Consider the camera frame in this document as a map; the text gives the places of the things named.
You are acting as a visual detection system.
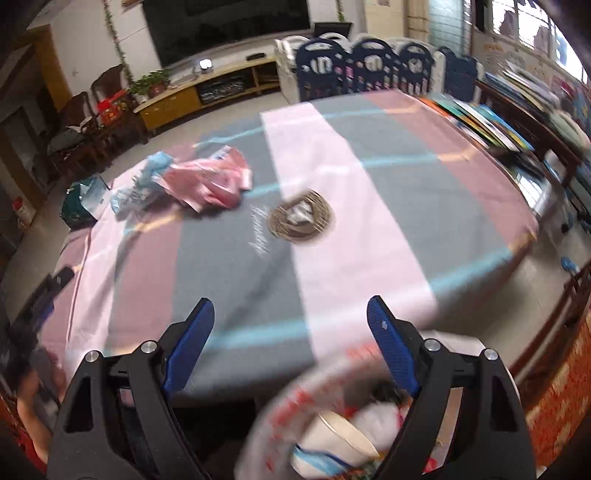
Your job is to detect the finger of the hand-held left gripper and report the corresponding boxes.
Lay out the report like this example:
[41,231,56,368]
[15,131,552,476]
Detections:
[18,267,75,326]

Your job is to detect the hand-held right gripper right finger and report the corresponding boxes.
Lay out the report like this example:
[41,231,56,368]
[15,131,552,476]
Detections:
[367,295,539,480]

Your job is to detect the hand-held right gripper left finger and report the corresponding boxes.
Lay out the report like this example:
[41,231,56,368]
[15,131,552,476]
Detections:
[46,298,215,480]

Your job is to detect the white blue-striped paper bowl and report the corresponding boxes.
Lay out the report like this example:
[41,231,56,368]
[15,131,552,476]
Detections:
[290,410,382,478]

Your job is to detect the white plastic bag red print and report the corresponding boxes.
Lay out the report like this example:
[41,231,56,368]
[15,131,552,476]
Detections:
[233,330,522,480]

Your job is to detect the person's left forearm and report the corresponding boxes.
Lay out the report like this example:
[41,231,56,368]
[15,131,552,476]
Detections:
[18,369,55,462]

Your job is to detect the white jug red cap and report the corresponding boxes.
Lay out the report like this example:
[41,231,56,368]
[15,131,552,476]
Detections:
[11,198,35,228]

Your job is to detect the teal bag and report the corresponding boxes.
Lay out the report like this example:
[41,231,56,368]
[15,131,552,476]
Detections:
[60,175,112,229]

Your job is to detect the striped pink grey blanket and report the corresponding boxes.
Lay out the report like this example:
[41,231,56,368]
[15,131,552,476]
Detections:
[34,88,541,402]

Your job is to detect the pink plastic bag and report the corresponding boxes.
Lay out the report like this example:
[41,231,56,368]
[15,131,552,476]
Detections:
[154,145,254,213]

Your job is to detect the blue plastic bag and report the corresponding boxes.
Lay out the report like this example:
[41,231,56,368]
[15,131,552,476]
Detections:
[110,151,174,215]

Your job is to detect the dark wooden chair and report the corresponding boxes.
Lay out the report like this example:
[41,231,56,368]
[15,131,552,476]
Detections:
[46,91,107,171]
[90,64,132,139]

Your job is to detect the red gift box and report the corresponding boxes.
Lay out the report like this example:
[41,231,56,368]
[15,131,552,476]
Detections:
[96,90,134,124]

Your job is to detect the yellow wooden tv cabinet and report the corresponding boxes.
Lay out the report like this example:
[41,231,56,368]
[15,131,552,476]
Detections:
[134,54,280,134]

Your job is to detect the potted plant red pot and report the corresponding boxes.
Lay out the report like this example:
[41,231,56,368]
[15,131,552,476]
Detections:
[127,69,171,99]

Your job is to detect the row of books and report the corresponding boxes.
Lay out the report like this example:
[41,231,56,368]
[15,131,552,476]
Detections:
[418,55,591,160]

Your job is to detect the green hanging vine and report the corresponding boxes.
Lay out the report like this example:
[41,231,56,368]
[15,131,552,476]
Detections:
[102,0,136,83]

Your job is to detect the black audio equipment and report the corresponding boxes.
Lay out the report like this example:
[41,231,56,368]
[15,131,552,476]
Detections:
[199,78,245,103]

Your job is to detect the white play fence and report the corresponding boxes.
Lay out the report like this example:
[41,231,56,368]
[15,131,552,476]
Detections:
[274,32,483,104]

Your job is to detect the black television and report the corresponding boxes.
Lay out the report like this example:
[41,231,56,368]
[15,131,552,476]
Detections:
[141,0,311,68]

